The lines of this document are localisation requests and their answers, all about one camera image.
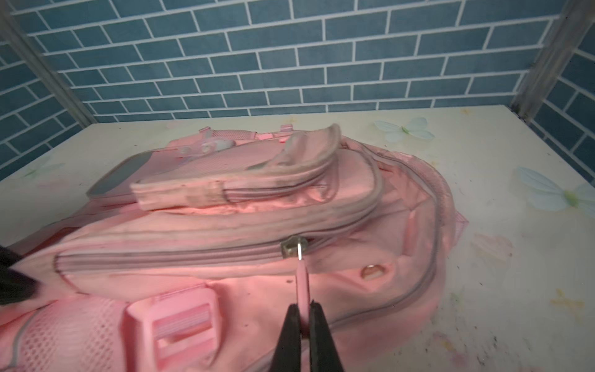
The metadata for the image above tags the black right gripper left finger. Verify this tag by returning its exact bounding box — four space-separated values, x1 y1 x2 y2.
269 304 302 372

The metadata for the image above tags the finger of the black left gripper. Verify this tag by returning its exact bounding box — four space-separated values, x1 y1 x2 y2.
1 246 39 306

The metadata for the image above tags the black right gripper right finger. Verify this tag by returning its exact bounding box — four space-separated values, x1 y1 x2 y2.
309 301 344 372

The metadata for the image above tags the pink school backpack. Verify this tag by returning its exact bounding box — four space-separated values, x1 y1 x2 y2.
1 125 467 371

